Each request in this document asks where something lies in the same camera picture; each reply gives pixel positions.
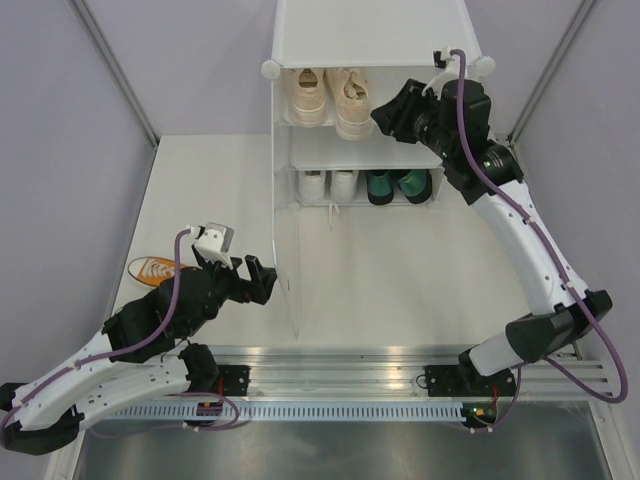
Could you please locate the aluminium mounting rail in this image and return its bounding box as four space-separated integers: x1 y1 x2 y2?
210 345 617 402

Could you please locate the aluminium frame post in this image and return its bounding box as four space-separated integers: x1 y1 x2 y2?
67 0 160 151
506 0 600 146

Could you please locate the orange sneaker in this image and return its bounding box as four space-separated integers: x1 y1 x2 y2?
127 256 177 288

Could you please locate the clear cabinet door panel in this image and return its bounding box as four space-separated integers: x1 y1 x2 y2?
273 201 301 340

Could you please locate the white plastic shoe cabinet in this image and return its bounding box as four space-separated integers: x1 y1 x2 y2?
260 0 497 210

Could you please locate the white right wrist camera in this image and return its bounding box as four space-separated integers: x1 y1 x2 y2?
421 47 467 98

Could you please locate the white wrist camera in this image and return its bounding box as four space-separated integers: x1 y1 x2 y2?
187 222 235 268
421 47 467 98

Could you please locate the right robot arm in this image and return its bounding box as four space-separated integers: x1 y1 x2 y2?
371 79 613 395

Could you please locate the left aluminium frame post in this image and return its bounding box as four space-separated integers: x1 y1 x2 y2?
67 0 160 151

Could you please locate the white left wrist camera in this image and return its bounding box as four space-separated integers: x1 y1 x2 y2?
187 222 235 268

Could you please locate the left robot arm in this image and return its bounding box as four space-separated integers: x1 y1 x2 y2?
1 255 277 456

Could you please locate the right aluminium frame post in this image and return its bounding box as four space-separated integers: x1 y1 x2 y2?
506 0 600 146

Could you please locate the beige sneaker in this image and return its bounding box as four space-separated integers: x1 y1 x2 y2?
326 67 373 141
285 68 327 128

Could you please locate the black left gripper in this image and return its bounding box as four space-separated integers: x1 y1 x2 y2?
184 254 281 337

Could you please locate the green pointed shoe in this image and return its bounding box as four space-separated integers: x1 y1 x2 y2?
395 170 433 204
365 170 395 206

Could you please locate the white slotted cable duct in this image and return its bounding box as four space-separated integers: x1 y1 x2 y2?
109 400 466 422

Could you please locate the white sneaker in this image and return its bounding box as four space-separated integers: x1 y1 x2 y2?
328 170 359 230
298 170 326 205

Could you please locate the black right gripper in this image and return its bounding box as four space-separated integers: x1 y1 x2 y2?
371 78 456 159

